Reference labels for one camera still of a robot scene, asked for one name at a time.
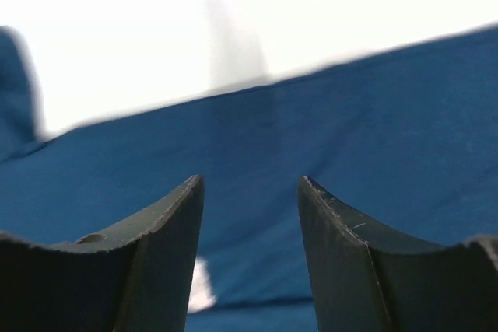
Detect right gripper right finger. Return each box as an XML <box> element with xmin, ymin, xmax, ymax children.
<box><xmin>297</xmin><ymin>176</ymin><xmax>497</xmax><ymax>331</ymax></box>

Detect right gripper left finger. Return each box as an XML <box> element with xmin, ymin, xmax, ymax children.
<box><xmin>1</xmin><ymin>175</ymin><xmax>205</xmax><ymax>331</ymax></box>

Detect navy blue t shirt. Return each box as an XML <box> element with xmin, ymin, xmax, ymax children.
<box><xmin>1</xmin><ymin>28</ymin><xmax>497</xmax><ymax>331</ymax></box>

